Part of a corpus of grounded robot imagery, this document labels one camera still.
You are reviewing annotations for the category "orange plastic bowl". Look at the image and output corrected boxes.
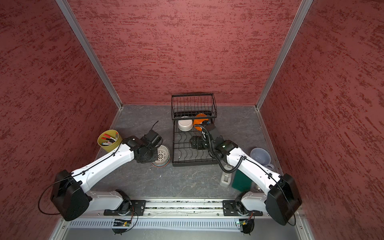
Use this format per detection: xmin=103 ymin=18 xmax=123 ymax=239
xmin=193 ymin=113 xmax=209 ymax=132

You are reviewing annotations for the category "yellow-green pen cup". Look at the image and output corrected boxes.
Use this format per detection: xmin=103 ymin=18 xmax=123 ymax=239
xmin=97 ymin=130 xmax=123 ymax=153

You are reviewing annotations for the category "patterned bowl stack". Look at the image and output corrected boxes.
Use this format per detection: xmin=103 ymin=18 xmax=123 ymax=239
xmin=152 ymin=145 xmax=171 ymax=168

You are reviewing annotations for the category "green sponge pad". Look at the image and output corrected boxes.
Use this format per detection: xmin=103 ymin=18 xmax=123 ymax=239
xmin=232 ymin=170 xmax=253 ymax=192

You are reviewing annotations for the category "red marker in cup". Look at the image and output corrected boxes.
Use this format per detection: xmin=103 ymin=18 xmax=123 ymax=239
xmin=102 ymin=138 xmax=116 ymax=142

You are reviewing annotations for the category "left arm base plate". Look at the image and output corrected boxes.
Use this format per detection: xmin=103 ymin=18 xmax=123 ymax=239
xmin=104 ymin=200 xmax=147 ymax=217

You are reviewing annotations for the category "white ceramic bowl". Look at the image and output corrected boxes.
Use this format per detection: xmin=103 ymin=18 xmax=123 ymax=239
xmin=177 ymin=116 xmax=194 ymax=132

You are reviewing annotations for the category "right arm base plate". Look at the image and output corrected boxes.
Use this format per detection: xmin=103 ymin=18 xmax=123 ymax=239
xmin=222 ymin=200 xmax=264 ymax=217

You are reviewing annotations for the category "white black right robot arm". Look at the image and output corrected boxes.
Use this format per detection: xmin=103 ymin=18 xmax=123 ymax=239
xmin=194 ymin=122 xmax=303 ymax=226

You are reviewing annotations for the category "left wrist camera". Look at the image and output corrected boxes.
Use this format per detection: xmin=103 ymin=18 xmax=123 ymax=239
xmin=142 ymin=130 xmax=164 ymax=149

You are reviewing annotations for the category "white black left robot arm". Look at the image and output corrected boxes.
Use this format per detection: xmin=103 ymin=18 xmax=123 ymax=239
xmin=49 ymin=131 xmax=163 ymax=222

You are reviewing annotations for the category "translucent measuring cup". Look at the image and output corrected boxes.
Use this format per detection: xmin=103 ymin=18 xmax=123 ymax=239
xmin=251 ymin=148 xmax=275 ymax=170

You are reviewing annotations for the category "black wire dish rack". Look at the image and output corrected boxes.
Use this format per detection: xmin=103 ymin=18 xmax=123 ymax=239
xmin=171 ymin=93 xmax=217 ymax=167

